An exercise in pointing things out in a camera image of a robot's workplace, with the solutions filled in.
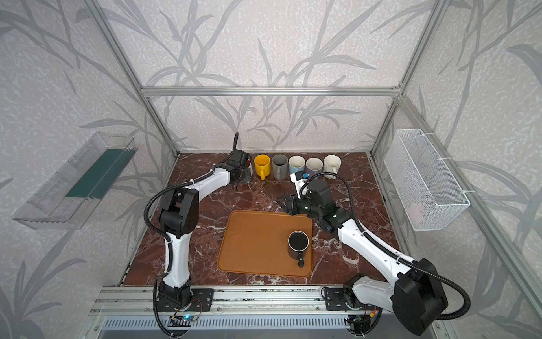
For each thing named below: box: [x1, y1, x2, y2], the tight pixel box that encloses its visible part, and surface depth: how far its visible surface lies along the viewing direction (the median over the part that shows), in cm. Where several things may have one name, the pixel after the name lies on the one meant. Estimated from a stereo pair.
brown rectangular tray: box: [216, 209, 314, 277], surface depth 90 cm
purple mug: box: [304, 156, 324, 179], surface depth 107 cm
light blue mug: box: [288, 154, 306, 174], surface depth 107 cm
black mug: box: [287, 230, 310, 268], surface depth 79 cm
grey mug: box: [271, 153, 289, 181], surface depth 104 cm
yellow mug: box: [253, 153, 271, 181], surface depth 107 cm
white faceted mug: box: [323, 153, 342, 180], surface depth 106 cm
